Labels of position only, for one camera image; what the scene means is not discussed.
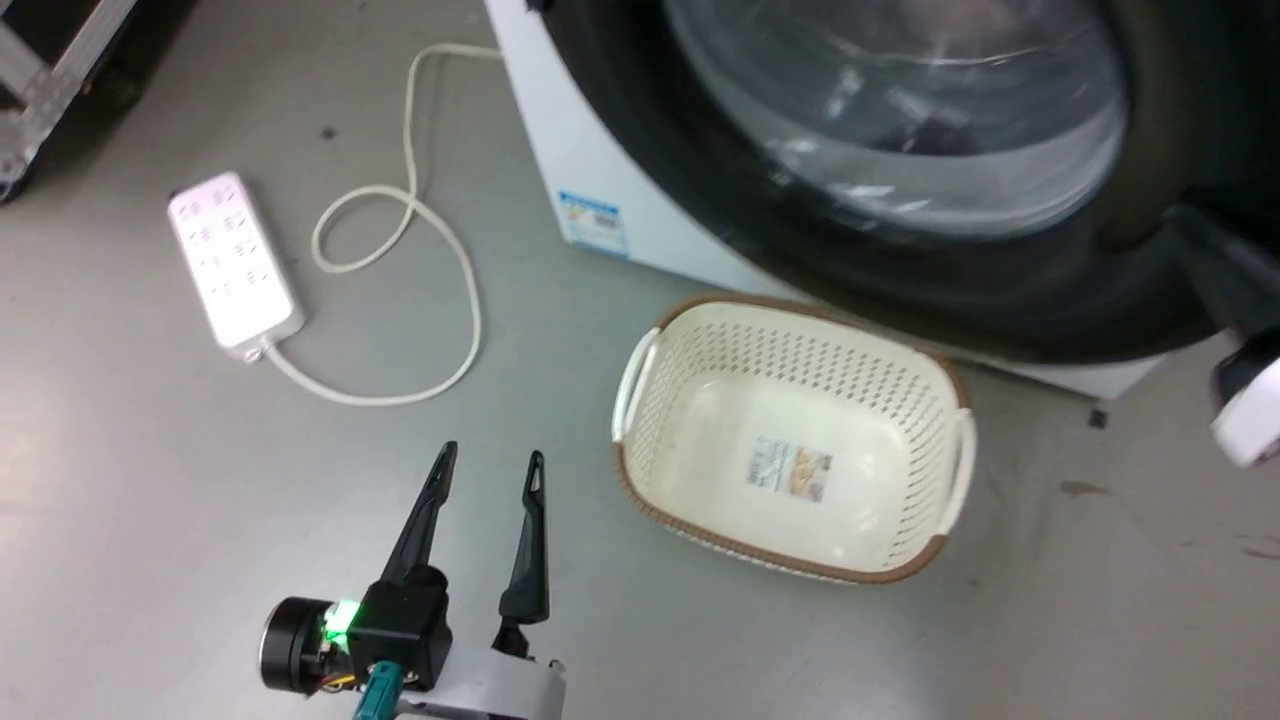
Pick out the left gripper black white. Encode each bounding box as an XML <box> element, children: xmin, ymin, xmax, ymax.
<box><xmin>260</xmin><ymin>441</ymin><xmax>567</xmax><ymax>720</ymax></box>

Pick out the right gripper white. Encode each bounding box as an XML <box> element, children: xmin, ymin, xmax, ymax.
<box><xmin>1163</xmin><ymin>203</ymin><xmax>1280</xmax><ymax>471</ymax></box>

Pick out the black washing machine door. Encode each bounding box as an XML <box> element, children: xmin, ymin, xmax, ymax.
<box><xmin>540</xmin><ymin>0</ymin><xmax>1280</xmax><ymax>367</ymax></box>

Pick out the white washing machine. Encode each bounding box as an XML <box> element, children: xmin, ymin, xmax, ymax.
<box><xmin>484</xmin><ymin>0</ymin><xmax>1244</xmax><ymax>402</ymax></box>

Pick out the paper label in basket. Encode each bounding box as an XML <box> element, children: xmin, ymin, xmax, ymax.
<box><xmin>745</xmin><ymin>434</ymin><xmax>835</xmax><ymax>504</ymax></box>

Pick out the cream plastic laundry basket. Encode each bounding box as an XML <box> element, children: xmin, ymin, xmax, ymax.
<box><xmin>611</xmin><ymin>293</ymin><xmax>978</xmax><ymax>586</ymax></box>

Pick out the blue energy label sticker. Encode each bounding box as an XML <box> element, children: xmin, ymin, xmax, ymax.
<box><xmin>556</xmin><ymin>188</ymin><xmax>631</xmax><ymax>261</ymax></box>

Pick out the white power strip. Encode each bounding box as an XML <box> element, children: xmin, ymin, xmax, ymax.
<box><xmin>166</xmin><ymin>170</ymin><xmax>306</xmax><ymax>364</ymax></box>

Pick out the teal cable connector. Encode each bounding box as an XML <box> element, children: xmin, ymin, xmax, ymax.
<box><xmin>352</xmin><ymin>660</ymin><xmax>405</xmax><ymax>720</ymax></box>

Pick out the white power cable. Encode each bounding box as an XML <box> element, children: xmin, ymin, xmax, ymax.
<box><xmin>262</xmin><ymin>43</ymin><xmax>504</xmax><ymax>408</ymax></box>

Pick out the aluminium frame profile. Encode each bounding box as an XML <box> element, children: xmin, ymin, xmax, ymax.
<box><xmin>0</xmin><ymin>0</ymin><xmax>139</xmax><ymax>201</ymax></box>

